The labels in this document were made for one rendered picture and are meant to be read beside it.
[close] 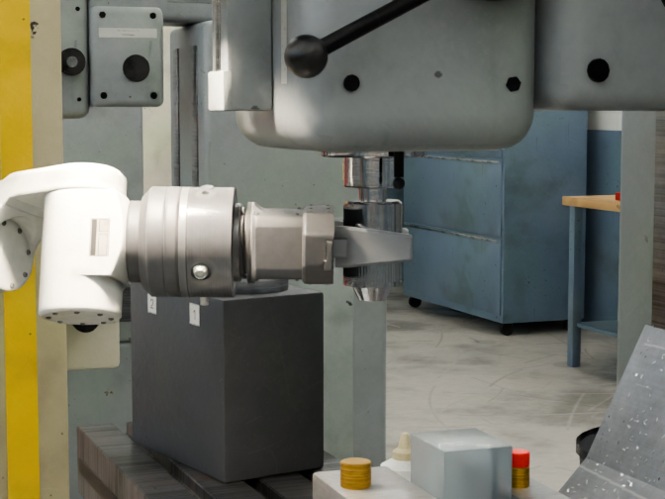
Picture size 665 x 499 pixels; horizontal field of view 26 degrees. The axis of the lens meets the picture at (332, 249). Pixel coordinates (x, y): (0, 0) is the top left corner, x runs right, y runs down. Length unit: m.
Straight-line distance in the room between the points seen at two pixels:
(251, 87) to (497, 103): 0.18
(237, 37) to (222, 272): 0.18
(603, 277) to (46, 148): 6.23
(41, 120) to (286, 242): 1.74
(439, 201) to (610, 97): 8.01
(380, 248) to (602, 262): 7.64
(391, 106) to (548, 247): 7.52
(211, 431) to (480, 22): 0.59
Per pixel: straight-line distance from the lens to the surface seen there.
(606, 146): 8.68
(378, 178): 1.12
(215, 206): 1.12
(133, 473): 1.52
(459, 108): 1.07
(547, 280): 8.57
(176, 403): 1.54
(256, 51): 1.09
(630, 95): 1.12
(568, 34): 1.09
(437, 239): 9.15
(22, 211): 1.20
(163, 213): 1.12
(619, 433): 1.44
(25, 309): 2.83
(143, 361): 1.61
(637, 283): 1.49
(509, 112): 1.09
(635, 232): 1.49
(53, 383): 2.87
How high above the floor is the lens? 1.34
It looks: 6 degrees down
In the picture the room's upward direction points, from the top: straight up
